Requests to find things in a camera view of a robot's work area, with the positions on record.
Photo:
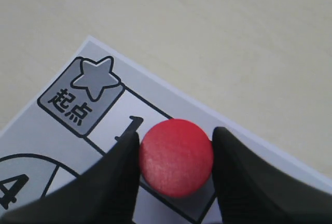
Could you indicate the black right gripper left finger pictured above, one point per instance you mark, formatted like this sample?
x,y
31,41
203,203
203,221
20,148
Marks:
x,y
105,193

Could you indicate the red cylinder game piece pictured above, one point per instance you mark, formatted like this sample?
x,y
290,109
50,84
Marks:
x,y
176,158

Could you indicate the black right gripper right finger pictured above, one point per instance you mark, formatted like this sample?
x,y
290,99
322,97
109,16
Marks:
x,y
250,190

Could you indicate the paper game board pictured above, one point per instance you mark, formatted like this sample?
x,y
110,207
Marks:
x,y
98,97

